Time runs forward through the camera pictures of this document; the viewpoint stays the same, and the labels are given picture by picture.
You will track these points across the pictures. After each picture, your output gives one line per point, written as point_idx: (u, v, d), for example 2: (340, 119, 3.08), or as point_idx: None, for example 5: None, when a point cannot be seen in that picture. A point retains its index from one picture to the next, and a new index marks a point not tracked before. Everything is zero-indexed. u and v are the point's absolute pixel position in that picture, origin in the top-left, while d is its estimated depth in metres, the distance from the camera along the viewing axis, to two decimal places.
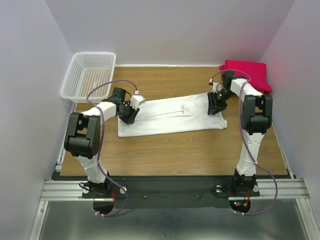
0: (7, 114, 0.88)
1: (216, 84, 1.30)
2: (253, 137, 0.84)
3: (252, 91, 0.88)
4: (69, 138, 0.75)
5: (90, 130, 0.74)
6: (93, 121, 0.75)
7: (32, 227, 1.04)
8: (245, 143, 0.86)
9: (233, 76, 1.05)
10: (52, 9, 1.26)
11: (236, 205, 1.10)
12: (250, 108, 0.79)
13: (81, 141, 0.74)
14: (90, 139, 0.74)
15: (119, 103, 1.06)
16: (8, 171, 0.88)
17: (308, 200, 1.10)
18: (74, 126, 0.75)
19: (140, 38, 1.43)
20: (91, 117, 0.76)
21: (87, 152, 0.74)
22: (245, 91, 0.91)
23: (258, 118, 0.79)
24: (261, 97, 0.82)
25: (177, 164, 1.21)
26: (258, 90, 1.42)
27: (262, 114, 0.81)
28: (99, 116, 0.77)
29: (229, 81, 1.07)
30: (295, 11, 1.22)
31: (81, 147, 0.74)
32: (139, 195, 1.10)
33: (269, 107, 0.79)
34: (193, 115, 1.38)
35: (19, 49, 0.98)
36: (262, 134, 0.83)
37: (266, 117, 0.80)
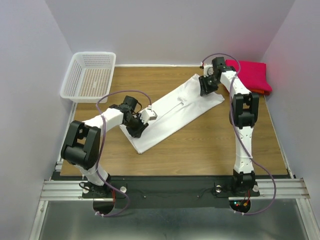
0: (7, 114, 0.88)
1: (207, 66, 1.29)
2: (244, 131, 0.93)
3: (241, 89, 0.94)
4: (67, 147, 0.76)
5: (88, 142, 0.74)
6: (92, 133, 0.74)
7: (32, 227, 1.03)
8: (238, 137, 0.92)
9: (222, 68, 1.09)
10: (52, 8, 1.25)
11: (236, 205, 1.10)
12: (239, 107, 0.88)
13: (78, 152, 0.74)
14: (86, 152, 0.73)
15: (127, 111, 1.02)
16: (8, 171, 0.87)
17: (308, 200, 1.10)
18: (73, 135, 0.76)
19: (140, 38, 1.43)
20: (91, 129, 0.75)
21: (83, 164, 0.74)
22: (234, 87, 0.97)
23: (246, 115, 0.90)
24: (248, 94, 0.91)
25: (178, 164, 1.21)
26: (257, 89, 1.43)
27: (249, 110, 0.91)
28: (99, 129, 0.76)
29: (219, 72, 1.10)
30: (295, 11, 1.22)
31: (77, 158, 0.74)
32: (139, 195, 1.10)
33: (256, 105, 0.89)
34: (192, 104, 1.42)
35: (19, 49, 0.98)
36: (251, 128, 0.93)
37: (253, 114, 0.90)
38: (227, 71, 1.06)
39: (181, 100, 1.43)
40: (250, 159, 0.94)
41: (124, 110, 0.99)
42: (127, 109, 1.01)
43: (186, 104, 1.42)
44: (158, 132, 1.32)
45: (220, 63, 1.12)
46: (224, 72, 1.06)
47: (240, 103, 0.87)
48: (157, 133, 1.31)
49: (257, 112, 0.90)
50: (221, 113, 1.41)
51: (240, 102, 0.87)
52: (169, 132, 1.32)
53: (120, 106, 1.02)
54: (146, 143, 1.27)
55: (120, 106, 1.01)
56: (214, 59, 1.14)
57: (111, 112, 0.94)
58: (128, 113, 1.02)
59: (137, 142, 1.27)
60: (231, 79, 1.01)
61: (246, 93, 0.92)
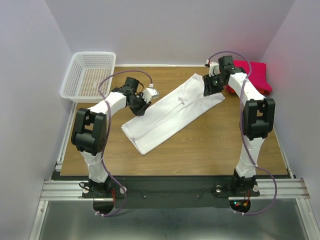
0: (7, 114, 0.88)
1: (213, 65, 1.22)
2: (253, 141, 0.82)
3: (253, 94, 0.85)
4: (76, 133, 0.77)
5: (96, 129, 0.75)
6: (99, 120, 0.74)
7: (32, 227, 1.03)
8: (246, 147, 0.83)
9: (231, 70, 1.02)
10: (52, 8, 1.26)
11: (236, 205, 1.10)
12: (253, 115, 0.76)
13: (87, 137, 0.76)
14: (95, 138, 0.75)
15: (130, 93, 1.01)
16: (8, 171, 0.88)
17: (308, 199, 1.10)
18: (81, 122, 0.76)
19: (140, 38, 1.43)
20: (98, 115, 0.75)
21: (91, 149, 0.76)
22: (245, 92, 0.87)
23: (260, 124, 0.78)
24: (262, 100, 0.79)
25: (178, 165, 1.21)
26: (257, 89, 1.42)
27: (262, 118, 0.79)
28: (105, 115, 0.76)
29: (226, 74, 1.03)
30: (295, 11, 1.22)
31: (87, 144, 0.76)
32: (139, 195, 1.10)
33: (271, 112, 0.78)
34: (192, 103, 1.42)
35: (19, 48, 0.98)
36: (262, 138, 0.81)
37: (267, 122, 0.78)
38: (236, 74, 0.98)
39: (181, 100, 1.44)
40: (254, 167, 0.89)
41: (126, 93, 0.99)
42: (130, 91, 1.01)
43: (187, 103, 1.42)
44: (158, 132, 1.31)
45: (227, 63, 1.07)
46: (233, 74, 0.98)
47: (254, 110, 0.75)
48: (158, 133, 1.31)
49: (273, 121, 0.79)
50: (221, 113, 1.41)
51: (254, 109, 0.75)
52: (170, 132, 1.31)
53: (122, 88, 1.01)
54: (148, 144, 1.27)
55: (122, 89, 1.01)
56: (221, 59, 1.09)
57: (114, 96, 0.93)
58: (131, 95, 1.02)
59: (138, 142, 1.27)
60: (242, 84, 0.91)
61: (260, 98, 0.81)
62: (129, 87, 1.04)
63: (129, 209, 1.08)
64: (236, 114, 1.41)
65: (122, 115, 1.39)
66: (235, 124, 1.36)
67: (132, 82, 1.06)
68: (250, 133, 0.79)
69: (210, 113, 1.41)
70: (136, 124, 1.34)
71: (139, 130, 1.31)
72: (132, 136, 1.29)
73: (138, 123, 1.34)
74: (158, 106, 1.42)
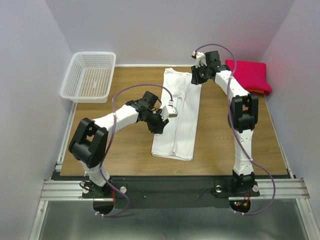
0: (7, 114, 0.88)
1: (200, 56, 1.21)
2: (243, 134, 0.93)
3: (237, 89, 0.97)
4: (74, 142, 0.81)
5: (94, 143, 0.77)
6: (99, 135, 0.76)
7: (32, 227, 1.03)
8: (238, 140, 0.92)
9: (216, 67, 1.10)
10: (52, 9, 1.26)
11: (236, 205, 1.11)
12: (239, 110, 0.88)
13: (84, 149, 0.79)
14: (91, 152, 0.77)
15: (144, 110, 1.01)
16: (8, 171, 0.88)
17: (308, 199, 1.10)
18: (81, 132, 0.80)
19: (140, 38, 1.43)
20: (99, 130, 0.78)
21: (86, 162, 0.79)
22: (231, 88, 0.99)
23: (246, 117, 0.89)
24: (247, 96, 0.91)
25: (214, 163, 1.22)
26: (257, 89, 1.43)
27: (249, 113, 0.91)
28: (106, 131, 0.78)
29: (213, 71, 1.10)
30: (295, 11, 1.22)
31: (82, 155, 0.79)
32: (139, 195, 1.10)
33: (255, 106, 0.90)
34: (187, 94, 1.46)
35: (20, 49, 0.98)
36: (250, 130, 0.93)
37: (252, 116, 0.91)
38: (221, 72, 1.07)
39: (177, 96, 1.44)
40: (250, 161, 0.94)
41: (141, 109, 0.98)
42: (145, 107, 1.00)
43: (183, 96, 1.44)
44: (185, 134, 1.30)
45: (213, 59, 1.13)
46: (219, 72, 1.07)
47: (239, 105, 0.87)
48: (185, 135, 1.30)
49: (257, 114, 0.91)
50: (216, 113, 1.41)
51: (239, 105, 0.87)
52: (195, 128, 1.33)
53: (137, 102, 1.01)
54: (188, 148, 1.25)
55: (137, 104, 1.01)
56: (208, 54, 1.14)
57: (126, 110, 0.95)
58: (145, 111, 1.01)
59: (179, 153, 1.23)
60: (227, 81, 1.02)
61: (245, 94, 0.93)
62: (146, 102, 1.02)
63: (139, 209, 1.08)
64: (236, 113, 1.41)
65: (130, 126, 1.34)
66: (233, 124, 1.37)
67: (150, 97, 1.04)
68: (237, 127, 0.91)
69: (204, 112, 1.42)
70: (159, 141, 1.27)
71: (169, 144, 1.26)
72: (169, 153, 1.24)
73: (163, 140, 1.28)
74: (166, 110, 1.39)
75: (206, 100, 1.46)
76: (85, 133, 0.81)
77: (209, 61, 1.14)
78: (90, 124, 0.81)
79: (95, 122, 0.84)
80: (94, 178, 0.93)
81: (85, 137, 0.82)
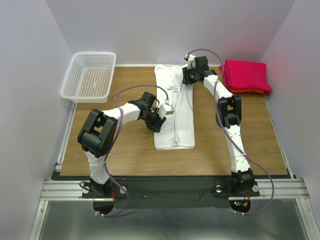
0: (7, 114, 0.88)
1: (192, 59, 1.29)
2: (232, 130, 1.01)
3: (223, 92, 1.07)
4: (84, 132, 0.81)
5: (104, 131, 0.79)
6: (109, 124, 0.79)
7: (32, 226, 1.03)
8: (228, 136, 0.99)
9: (205, 73, 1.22)
10: (52, 9, 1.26)
11: (236, 205, 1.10)
12: (224, 109, 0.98)
13: (93, 138, 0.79)
14: (101, 140, 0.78)
15: (145, 108, 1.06)
16: (8, 171, 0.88)
17: (308, 199, 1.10)
18: (92, 121, 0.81)
19: (140, 38, 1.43)
20: (109, 119, 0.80)
21: (95, 151, 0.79)
22: (217, 91, 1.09)
23: (231, 116, 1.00)
24: (231, 97, 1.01)
25: (214, 162, 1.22)
26: (257, 90, 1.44)
27: (233, 111, 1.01)
28: (116, 120, 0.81)
29: (201, 76, 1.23)
30: (295, 12, 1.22)
31: (92, 144, 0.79)
32: (139, 195, 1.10)
33: (239, 106, 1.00)
34: (181, 86, 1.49)
35: (19, 49, 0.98)
36: (237, 126, 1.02)
37: (236, 114, 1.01)
38: (209, 76, 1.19)
39: (172, 89, 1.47)
40: (244, 156, 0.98)
41: (142, 107, 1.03)
42: (144, 107, 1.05)
43: (179, 89, 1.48)
44: (183, 126, 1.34)
45: (202, 63, 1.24)
46: (207, 77, 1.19)
47: (224, 105, 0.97)
48: (184, 130, 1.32)
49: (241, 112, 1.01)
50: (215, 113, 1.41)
51: (225, 104, 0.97)
52: (192, 127, 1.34)
53: (138, 102, 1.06)
54: (190, 136, 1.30)
55: (138, 103, 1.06)
56: (197, 59, 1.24)
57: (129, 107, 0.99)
58: (145, 110, 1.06)
59: (181, 143, 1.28)
60: (214, 84, 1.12)
61: (229, 96, 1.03)
62: (145, 102, 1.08)
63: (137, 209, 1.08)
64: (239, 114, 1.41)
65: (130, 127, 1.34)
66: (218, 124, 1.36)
67: (148, 97, 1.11)
68: (225, 124, 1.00)
69: (201, 112, 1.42)
70: (160, 135, 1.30)
71: (170, 136, 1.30)
72: (171, 144, 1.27)
73: (162, 132, 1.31)
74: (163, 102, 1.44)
75: (203, 100, 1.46)
76: (94, 124, 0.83)
77: (198, 66, 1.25)
78: (100, 114, 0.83)
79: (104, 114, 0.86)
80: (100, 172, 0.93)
81: (93, 128, 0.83)
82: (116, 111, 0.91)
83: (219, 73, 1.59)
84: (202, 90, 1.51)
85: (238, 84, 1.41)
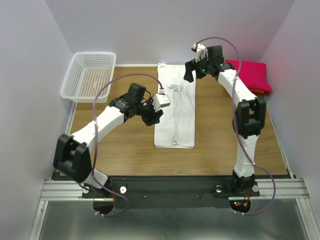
0: (7, 114, 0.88)
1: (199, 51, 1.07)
2: (249, 140, 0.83)
3: (243, 92, 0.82)
4: (57, 161, 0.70)
5: (76, 163, 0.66)
6: (78, 154, 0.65)
7: (32, 226, 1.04)
8: (242, 147, 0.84)
9: (220, 67, 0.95)
10: (52, 9, 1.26)
11: (236, 205, 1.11)
12: (245, 116, 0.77)
13: (68, 168, 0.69)
14: (76, 171, 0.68)
15: (131, 107, 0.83)
16: (8, 171, 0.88)
17: (308, 199, 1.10)
18: (61, 150, 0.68)
19: (140, 38, 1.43)
20: (78, 147, 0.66)
21: (74, 179, 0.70)
22: (236, 90, 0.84)
23: (252, 122, 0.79)
24: (254, 99, 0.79)
25: (214, 163, 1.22)
26: (257, 89, 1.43)
27: (255, 117, 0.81)
28: (85, 147, 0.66)
29: (215, 70, 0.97)
30: (294, 11, 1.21)
31: (68, 173, 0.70)
32: (138, 195, 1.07)
33: (262, 111, 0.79)
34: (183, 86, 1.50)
35: (19, 49, 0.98)
36: (256, 136, 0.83)
37: (259, 121, 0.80)
38: (225, 71, 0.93)
39: (174, 88, 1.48)
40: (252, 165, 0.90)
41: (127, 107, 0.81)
42: (131, 104, 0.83)
43: (180, 88, 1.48)
44: (183, 126, 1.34)
45: (216, 54, 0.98)
46: (223, 71, 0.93)
47: (245, 111, 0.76)
48: (184, 129, 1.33)
49: (264, 118, 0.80)
50: (215, 113, 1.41)
51: (246, 109, 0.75)
52: (193, 126, 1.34)
53: (122, 99, 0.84)
54: (190, 136, 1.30)
55: (122, 100, 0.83)
56: (210, 49, 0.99)
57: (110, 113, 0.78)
58: (132, 108, 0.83)
59: (181, 142, 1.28)
60: (232, 82, 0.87)
61: (251, 97, 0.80)
62: (133, 97, 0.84)
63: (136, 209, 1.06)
64: None
65: (130, 127, 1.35)
66: (218, 124, 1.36)
67: (136, 90, 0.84)
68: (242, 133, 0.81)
69: (201, 111, 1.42)
70: (160, 134, 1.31)
71: (170, 135, 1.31)
72: (171, 143, 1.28)
73: (162, 131, 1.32)
74: None
75: (203, 100, 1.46)
76: (67, 150, 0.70)
77: (211, 58, 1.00)
78: (68, 140, 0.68)
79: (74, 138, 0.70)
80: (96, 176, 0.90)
81: (68, 153, 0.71)
82: (89, 133, 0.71)
83: None
84: (202, 90, 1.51)
85: None
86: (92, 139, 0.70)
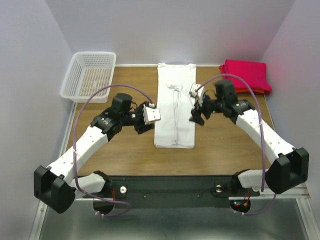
0: (7, 113, 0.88)
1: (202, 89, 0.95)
2: None
3: (275, 141, 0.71)
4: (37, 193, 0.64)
5: (54, 196, 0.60)
6: (55, 188, 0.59)
7: (32, 226, 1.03)
8: None
9: (235, 106, 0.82)
10: (52, 9, 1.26)
11: (236, 205, 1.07)
12: (285, 174, 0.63)
13: (47, 200, 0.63)
14: (55, 204, 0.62)
15: (115, 124, 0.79)
16: (8, 171, 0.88)
17: (308, 199, 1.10)
18: (39, 183, 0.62)
19: (140, 38, 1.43)
20: (55, 181, 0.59)
21: (57, 210, 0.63)
22: (268, 141, 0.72)
23: (294, 179, 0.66)
24: (291, 151, 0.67)
25: (213, 163, 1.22)
26: (258, 89, 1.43)
27: (296, 172, 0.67)
28: (62, 181, 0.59)
29: (232, 111, 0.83)
30: (295, 11, 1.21)
31: (48, 204, 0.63)
32: (139, 195, 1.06)
33: (305, 165, 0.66)
34: (183, 86, 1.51)
35: (19, 49, 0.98)
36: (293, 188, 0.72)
37: (302, 175, 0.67)
38: (244, 112, 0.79)
39: (174, 88, 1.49)
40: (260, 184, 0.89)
41: (109, 126, 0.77)
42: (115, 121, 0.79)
43: (180, 88, 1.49)
44: (184, 125, 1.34)
45: (228, 93, 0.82)
46: (241, 114, 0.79)
47: (285, 169, 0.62)
48: (184, 129, 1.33)
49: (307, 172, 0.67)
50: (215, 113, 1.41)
51: (287, 166, 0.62)
52: (193, 125, 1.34)
53: (105, 116, 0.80)
54: (190, 136, 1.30)
55: (105, 118, 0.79)
56: (220, 86, 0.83)
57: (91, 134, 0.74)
58: (116, 125, 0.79)
59: (181, 142, 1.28)
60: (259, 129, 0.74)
61: (288, 148, 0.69)
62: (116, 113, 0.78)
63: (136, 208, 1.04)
64: None
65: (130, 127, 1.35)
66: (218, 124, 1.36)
67: (119, 105, 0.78)
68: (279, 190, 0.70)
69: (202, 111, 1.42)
70: (160, 134, 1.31)
71: (170, 135, 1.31)
72: (171, 143, 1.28)
73: (163, 131, 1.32)
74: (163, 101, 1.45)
75: None
76: (47, 181, 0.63)
77: (222, 97, 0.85)
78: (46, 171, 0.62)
79: (51, 170, 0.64)
80: (90, 184, 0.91)
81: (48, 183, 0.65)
82: (67, 164, 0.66)
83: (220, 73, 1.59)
84: None
85: (238, 84, 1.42)
86: (71, 169, 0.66)
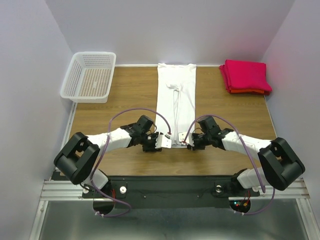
0: (6, 113, 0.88)
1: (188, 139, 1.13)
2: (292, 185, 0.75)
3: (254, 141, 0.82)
4: (62, 155, 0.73)
5: (82, 159, 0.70)
6: (89, 152, 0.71)
7: (32, 226, 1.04)
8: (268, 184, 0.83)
9: (219, 135, 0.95)
10: (52, 9, 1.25)
11: (236, 205, 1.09)
12: (276, 165, 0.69)
13: (69, 164, 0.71)
14: (77, 169, 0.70)
15: (137, 136, 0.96)
16: (8, 171, 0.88)
17: (308, 199, 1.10)
18: (71, 146, 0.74)
19: (140, 38, 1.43)
20: (90, 146, 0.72)
21: (71, 179, 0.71)
22: (249, 145, 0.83)
23: (289, 168, 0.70)
24: (273, 143, 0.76)
25: (213, 162, 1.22)
26: (257, 89, 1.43)
27: (288, 161, 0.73)
28: (98, 147, 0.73)
29: (217, 140, 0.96)
30: (295, 11, 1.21)
31: (67, 170, 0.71)
32: (139, 195, 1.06)
33: (291, 151, 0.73)
34: (183, 86, 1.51)
35: (19, 49, 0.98)
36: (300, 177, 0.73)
37: (294, 161, 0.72)
38: (227, 135, 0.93)
39: (174, 88, 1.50)
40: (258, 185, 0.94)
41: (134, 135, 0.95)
42: (137, 134, 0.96)
43: (180, 88, 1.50)
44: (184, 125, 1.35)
45: (211, 125, 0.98)
46: (224, 137, 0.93)
47: (271, 158, 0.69)
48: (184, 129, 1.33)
49: (297, 157, 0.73)
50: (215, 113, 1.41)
51: (272, 156, 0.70)
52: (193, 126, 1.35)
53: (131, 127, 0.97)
54: None
55: (131, 129, 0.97)
56: (203, 122, 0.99)
57: (120, 132, 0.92)
58: (137, 137, 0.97)
59: None
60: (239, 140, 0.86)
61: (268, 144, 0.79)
62: (140, 128, 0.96)
63: (137, 208, 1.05)
64: (239, 113, 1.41)
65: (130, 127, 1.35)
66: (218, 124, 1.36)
67: (144, 122, 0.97)
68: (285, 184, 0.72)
69: (202, 111, 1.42)
70: None
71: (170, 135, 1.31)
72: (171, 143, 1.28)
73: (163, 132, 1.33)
74: (163, 101, 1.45)
75: (202, 100, 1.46)
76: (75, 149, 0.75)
77: (207, 130, 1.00)
78: (83, 139, 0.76)
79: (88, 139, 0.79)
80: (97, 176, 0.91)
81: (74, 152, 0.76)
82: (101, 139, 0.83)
83: (220, 73, 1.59)
84: (203, 90, 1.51)
85: (238, 84, 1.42)
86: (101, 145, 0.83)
